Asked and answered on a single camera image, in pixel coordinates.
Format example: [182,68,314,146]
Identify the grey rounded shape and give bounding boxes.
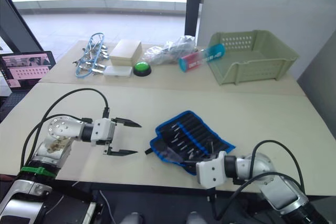
[121,211,145,224]
[186,211,205,224]

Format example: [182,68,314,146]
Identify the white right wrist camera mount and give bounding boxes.
[196,151,227,189]

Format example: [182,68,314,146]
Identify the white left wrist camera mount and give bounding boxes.
[90,117,117,147]

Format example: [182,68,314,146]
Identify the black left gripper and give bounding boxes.
[102,116,143,157]

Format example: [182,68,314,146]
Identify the thin white cable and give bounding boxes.
[99,191,117,224]

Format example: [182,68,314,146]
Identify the light green plastic basket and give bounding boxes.
[207,29,300,87]

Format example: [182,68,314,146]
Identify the black tweezers with clear cap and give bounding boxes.
[186,142,204,155]
[174,128,191,139]
[178,134,196,147]
[171,122,186,133]

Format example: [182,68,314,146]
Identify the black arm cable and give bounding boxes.
[19,88,111,178]
[207,140,307,221]

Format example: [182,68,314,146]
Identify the black box under table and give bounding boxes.
[43,181,103,224]

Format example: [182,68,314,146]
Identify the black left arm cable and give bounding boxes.
[19,88,111,178]

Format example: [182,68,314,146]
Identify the blue and black tool roll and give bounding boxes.
[144,110,235,176]

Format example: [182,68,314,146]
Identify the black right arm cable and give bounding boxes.
[207,140,307,221]

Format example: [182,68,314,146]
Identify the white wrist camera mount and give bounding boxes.
[90,117,117,147]
[196,151,227,189]

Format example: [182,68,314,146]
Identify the black window frame post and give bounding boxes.
[184,0,205,38]

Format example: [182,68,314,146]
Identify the beige rectangular box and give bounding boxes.
[108,38,143,67]

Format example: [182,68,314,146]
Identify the black tweezers with bare tip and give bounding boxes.
[190,147,208,159]

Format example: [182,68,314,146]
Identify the open laptop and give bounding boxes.
[0,50,57,110]

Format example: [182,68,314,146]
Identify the flat white case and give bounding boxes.
[103,65,133,79]

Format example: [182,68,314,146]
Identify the black slanted frame beam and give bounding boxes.
[0,0,40,55]

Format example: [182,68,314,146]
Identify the crumpled clear plastic bag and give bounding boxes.
[142,35,199,66]

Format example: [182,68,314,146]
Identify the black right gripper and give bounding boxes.
[182,152,220,168]

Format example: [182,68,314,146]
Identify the blue hanger with metal clips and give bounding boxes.
[72,32,111,79]

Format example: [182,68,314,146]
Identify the blue and pink tube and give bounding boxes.
[178,43,225,73]

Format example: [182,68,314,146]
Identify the green push button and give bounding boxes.
[132,61,153,78]

